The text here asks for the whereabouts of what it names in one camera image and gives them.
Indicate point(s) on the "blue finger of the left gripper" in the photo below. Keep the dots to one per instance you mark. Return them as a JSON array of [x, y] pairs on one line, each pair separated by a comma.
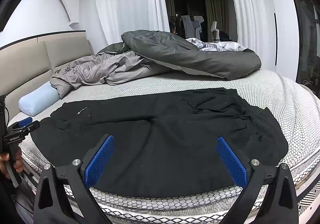
[[24, 122]]

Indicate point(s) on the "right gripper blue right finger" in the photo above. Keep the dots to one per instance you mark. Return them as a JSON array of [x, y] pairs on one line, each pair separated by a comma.
[[280, 201]]

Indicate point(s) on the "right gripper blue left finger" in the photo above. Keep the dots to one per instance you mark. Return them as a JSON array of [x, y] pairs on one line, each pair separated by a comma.
[[63, 194]]

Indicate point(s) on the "black pants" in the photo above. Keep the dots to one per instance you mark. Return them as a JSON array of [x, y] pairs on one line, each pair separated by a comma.
[[164, 143]]

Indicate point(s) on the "light blue bolster pillow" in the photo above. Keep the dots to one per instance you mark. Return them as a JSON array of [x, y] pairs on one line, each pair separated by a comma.
[[38, 100]]

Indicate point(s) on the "beige padded headboard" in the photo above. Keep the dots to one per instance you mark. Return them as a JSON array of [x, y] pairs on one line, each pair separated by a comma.
[[25, 66]]

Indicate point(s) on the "light grey crumpled sheet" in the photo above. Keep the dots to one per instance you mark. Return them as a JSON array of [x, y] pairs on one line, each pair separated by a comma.
[[104, 68]]

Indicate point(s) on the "dark grey duvet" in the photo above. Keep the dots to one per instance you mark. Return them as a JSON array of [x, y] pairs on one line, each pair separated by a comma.
[[171, 51]]

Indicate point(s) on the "striped white grey bedding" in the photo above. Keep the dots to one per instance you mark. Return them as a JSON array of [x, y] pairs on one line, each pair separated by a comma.
[[220, 46]]

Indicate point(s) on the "white sheer curtain right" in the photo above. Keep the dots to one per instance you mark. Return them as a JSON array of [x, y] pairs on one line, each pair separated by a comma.
[[256, 29]]

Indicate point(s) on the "glass door wardrobe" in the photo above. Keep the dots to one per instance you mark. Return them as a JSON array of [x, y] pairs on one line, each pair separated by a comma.
[[308, 64]]

